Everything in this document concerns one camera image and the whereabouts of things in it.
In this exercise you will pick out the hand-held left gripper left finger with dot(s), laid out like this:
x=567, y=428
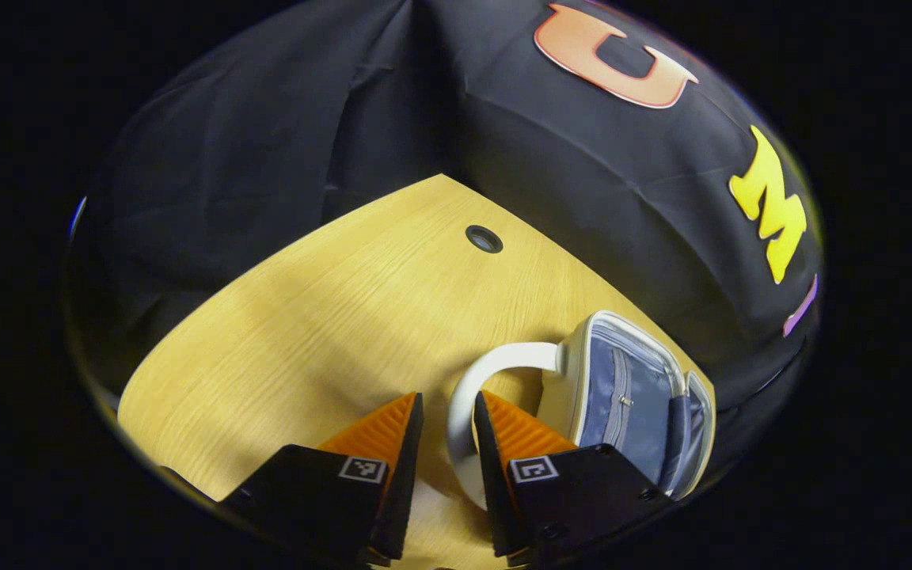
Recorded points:
x=402, y=491

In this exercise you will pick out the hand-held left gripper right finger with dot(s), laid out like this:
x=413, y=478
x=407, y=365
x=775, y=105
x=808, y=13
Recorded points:
x=492, y=491

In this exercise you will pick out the black backdrop cloth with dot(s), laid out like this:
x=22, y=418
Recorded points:
x=266, y=142

